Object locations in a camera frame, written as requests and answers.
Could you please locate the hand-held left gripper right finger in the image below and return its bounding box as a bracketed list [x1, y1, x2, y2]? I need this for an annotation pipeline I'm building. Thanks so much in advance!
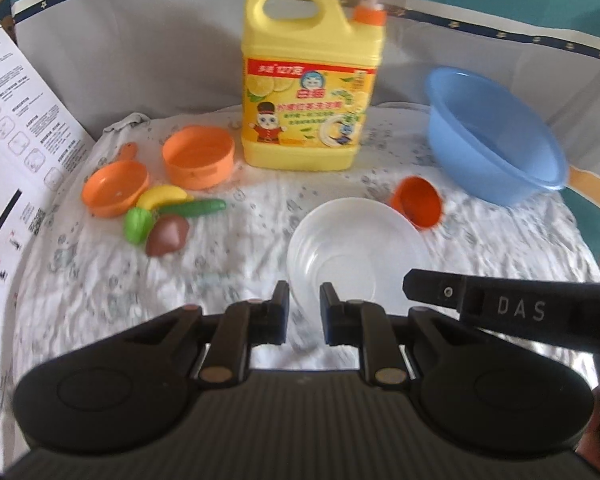
[319, 282, 481, 386]

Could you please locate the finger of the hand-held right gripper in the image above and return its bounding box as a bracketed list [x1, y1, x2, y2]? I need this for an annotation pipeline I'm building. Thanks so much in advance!
[402, 269, 600, 356]

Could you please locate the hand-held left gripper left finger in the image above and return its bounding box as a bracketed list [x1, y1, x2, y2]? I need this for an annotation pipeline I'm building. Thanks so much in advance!
[125, 280, 292, 386]

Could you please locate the clear plastic bowl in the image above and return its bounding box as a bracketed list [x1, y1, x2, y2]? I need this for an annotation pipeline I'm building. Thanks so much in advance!
[286, 198, 433, 321]

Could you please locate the white printed blanket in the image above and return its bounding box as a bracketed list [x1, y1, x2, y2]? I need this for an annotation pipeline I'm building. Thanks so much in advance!
[0, 105, 600, 461]

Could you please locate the green toy cucumber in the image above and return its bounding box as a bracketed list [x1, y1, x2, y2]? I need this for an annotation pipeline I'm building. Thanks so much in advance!
[155, 199, 227, 219]

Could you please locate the brown toy chestnut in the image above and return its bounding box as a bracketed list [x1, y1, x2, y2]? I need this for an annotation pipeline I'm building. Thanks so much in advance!
[145, 214, 190, 257]

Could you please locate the small orange cup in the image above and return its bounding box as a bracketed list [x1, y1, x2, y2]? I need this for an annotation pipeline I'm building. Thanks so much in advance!
[391, 176, 445, 231]

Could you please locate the yellow green striped cloth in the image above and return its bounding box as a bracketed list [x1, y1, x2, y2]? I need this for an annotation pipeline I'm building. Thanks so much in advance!
[567, 165, 600, 271]

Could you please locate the large blue plastic basin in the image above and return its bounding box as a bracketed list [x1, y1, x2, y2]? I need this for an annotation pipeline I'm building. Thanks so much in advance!
[425, 66, 568, 207]

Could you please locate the orange toy pot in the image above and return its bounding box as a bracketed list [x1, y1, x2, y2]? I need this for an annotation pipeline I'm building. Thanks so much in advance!
[161, 126, 236, 190]

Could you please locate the light green toy vegetable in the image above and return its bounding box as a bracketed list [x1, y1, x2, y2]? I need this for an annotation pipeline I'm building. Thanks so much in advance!
[124, 207, 156, 246]

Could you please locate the yellow toy banana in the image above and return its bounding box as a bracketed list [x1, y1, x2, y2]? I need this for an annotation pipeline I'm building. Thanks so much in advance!
[136, 185, 188, 210]

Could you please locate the yellow detergent bottle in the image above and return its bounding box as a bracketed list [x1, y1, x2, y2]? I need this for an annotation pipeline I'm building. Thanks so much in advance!
[241, 0, 396, 172]

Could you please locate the orange toy pan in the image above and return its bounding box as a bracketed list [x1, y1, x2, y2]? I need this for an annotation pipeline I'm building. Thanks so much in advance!
[81, 144, 151, 218]

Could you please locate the printed instruction sheet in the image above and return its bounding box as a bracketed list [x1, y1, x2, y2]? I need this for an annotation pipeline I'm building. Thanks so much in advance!
[0, 7, 95, 461]

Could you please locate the grey teal fabric bed rail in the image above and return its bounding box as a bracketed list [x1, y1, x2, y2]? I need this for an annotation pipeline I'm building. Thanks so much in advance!
[10, 0, 600, 196]

